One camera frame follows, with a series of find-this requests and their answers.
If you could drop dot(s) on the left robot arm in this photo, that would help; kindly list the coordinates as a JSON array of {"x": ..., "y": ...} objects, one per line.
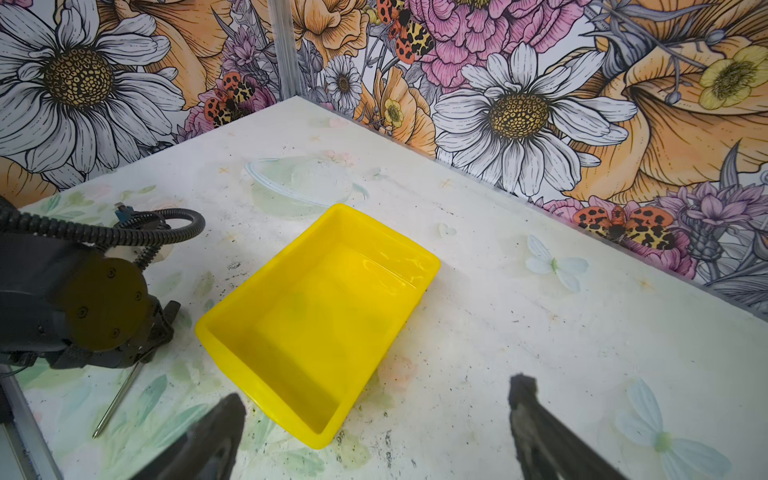
[{"x": 75, "y": 295}]

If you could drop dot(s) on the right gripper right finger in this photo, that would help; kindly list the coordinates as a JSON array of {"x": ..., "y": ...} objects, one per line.
[{"x": 545, "y": 447}]

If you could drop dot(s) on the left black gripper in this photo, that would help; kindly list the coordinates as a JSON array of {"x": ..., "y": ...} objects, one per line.
[{"x": 140, "y": 348}]

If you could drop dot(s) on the black handled screwdriver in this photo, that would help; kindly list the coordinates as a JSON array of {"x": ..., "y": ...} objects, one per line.
[{"x": 117, "y": 400}]

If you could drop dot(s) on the left aluminium corner post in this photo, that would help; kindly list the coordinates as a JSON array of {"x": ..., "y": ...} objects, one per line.
[{"x": 281, "y": 21}]

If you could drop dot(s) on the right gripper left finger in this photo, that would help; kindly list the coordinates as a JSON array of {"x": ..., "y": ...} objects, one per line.
[{"x": 207, "y": 450}]

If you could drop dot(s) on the yellow plastic bin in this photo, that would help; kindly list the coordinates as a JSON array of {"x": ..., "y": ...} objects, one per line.
[{"x": 304, "y": 334}]

